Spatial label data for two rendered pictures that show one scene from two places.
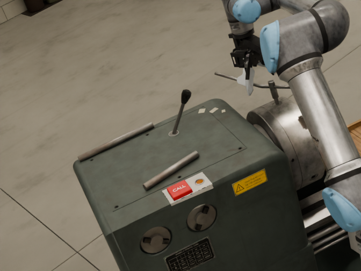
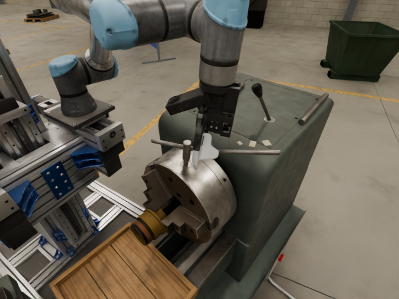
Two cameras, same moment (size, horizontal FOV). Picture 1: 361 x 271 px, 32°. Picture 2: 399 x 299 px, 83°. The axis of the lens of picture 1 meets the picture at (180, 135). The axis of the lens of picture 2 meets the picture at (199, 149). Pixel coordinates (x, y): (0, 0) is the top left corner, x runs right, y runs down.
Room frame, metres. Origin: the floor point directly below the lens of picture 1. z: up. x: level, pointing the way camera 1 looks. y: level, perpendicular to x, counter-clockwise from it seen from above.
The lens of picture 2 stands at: (2.21, -0.60, 1.68)
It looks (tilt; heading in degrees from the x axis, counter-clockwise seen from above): 39 degrees down; 143
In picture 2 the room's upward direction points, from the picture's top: straight up
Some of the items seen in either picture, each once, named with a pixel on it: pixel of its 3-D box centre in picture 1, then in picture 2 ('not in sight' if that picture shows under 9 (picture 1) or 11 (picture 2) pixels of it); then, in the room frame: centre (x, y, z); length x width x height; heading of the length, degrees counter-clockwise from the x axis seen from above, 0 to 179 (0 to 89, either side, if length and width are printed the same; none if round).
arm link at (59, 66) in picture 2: not in sight; (69, 73); (1.12, -0.48, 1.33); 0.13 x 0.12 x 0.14; 94
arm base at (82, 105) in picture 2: not in sight; (76, 99); (1.12, -0.49, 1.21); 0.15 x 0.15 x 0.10
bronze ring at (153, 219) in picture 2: not in sight; (150, 225); (1.82, -0.49, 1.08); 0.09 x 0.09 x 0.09; 12
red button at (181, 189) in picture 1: (179, 191); not in sight; (1.48, 0.05, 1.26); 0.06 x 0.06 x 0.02; 12
